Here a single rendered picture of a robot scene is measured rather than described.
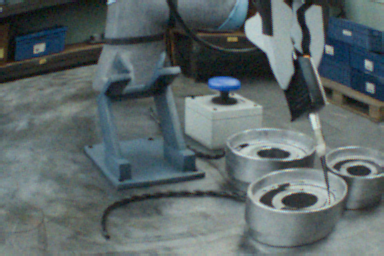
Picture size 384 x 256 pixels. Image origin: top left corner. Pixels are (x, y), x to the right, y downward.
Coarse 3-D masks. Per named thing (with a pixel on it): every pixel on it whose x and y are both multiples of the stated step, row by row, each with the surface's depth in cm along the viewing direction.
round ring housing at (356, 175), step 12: (336, 156) 57; (348, 156) 57; (360, 156) 57; (372, 156) 56; (348, 168) 54; (360, 168) 55; (372, 168) 53; (348, 180) 48; (360, 180) 48; (372, 180) 48; (348, 192) 49; (360, 192) 48; (372, 192) 48; (348, 204) 50; (360, 204) 49; (372, 204) 49
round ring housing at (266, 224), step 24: (264, 192) 49; (288, 192) 49; (312, 192) 48; (336, 192) 47; (264, 216) 43; (288, 216) 42; (312, 216) 42; (336, 216) 43; (264, 240) 45; (288, 240) 43; (312, 240) 43
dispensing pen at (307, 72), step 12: (300, 60) 46; (300, 72) 46; (312, 72) 46; (300, 84) 46; (312, 84) 45; (288, 96) 48; (300, 96) 46; (312, 96) 45; (288, 108) 49; (300, 108) 47; (312, 108) 45; (300, 120) 48; (312, 120) 46; (312, 132) 46; (324, 144) 46; (324, 156) 46; (324, 168) 46
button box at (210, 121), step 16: (208, 96) 75; (240, 96) 76; (192, 112) 73; (208, 112) 69; (224, 112) 69; (240, 112) 70; (256, 112) 71; (192, 128) 73; (208, 128) 69; (224, 128) 69; (240, 128) 70; (256, 128) 71; (208, 144) 70; (224, 144) 70
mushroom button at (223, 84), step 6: (216, 78) 72; (222, 78) 71; (228, 78) 72; (210, 84) 71; (216, 84) 70; (222, 84) 70; (228, 84) 70; (234, 84) 70; (240, 84) 71; (216, 90) 70; (222, 90) 70; (228, 90) 70; (234, 90) 70; (222, 96) 72; (228, 96) 72
